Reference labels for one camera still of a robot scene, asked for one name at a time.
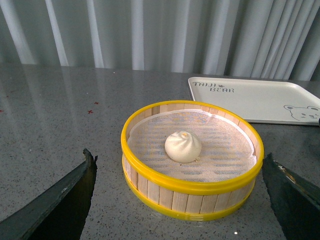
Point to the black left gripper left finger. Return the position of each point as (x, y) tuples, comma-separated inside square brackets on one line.
[(60, 212)]

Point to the yellow-rimmed bamboo steamer basket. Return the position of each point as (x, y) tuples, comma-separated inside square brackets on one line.
[(182, 199)]

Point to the white steamer liner cloth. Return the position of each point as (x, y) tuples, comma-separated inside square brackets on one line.
[(226, 150)]

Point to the grey pleated curtain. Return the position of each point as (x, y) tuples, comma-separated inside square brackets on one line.
[(274, 39)]

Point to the white bear-print tray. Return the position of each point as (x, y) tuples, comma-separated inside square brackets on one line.
[(259, 101)]

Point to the white steamed bun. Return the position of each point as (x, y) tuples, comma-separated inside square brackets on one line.
[(183, 147)]

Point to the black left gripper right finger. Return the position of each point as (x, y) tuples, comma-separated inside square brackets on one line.
[(294, 200)]

